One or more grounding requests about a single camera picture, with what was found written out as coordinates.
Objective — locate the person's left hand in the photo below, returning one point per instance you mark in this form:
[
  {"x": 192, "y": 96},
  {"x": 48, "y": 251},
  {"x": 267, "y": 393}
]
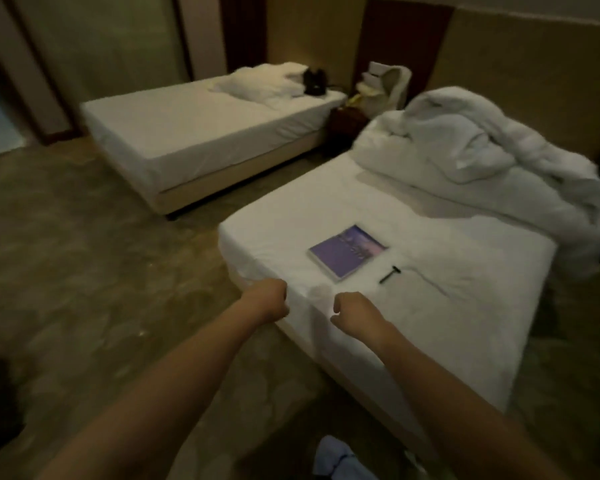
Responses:
[{"x": 265, "y": 300}]

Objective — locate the person's right hand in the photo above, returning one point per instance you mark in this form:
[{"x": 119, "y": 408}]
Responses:
[{"x": 358, "y": 317}]

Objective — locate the purple desk calendar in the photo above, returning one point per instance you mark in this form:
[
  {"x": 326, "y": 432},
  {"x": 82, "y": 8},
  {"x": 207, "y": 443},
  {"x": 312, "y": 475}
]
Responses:
[{"x": 347, "y": 252}]

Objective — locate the person's left forearm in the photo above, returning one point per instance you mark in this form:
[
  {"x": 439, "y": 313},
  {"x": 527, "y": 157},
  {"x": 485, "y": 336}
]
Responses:
[{"x": 150, "y": 405}]

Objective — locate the person's right forearm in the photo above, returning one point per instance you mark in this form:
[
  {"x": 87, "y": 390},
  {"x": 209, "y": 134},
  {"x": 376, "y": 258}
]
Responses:
[{"x": 460, "y": 410}]

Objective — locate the person's blue trousers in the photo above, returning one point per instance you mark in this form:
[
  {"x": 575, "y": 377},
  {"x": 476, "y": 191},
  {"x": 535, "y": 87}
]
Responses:
[{"x": 340, "y": 463}]

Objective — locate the white bed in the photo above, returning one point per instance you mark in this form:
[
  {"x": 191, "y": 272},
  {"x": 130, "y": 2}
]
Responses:
[
  {"x": 430, "y": 275},
  {"x": 180, "y": 135}
]

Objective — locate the dark wooden nightstand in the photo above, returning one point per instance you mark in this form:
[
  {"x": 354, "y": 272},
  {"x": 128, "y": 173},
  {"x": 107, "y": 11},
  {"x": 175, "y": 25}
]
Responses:
[{"x": 348, "y": 125}]

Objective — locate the rumpled white duvet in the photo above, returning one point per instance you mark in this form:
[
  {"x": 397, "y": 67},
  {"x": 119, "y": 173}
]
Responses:
[{"x": 490, "y": 155}]

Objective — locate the white pillow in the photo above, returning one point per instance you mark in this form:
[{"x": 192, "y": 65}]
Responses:
[{"x": 265, "y": 83}]

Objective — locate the black bag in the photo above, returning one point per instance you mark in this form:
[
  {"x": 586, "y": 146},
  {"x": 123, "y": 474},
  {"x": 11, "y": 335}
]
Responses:
[{"x": 315, "y": 82}]

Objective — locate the white tote bag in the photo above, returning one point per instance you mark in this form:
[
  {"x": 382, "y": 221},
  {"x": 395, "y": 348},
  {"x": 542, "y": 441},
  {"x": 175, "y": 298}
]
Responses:
[{"x": 385, "y": 90}]

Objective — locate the dark red headboard panel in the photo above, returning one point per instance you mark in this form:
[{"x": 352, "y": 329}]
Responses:
[{"x": 405, "y": 40}]

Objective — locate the dark red wall panel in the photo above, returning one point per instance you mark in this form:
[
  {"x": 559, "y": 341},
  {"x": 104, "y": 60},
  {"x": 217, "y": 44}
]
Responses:
[{"x": 243, "y": 30}]

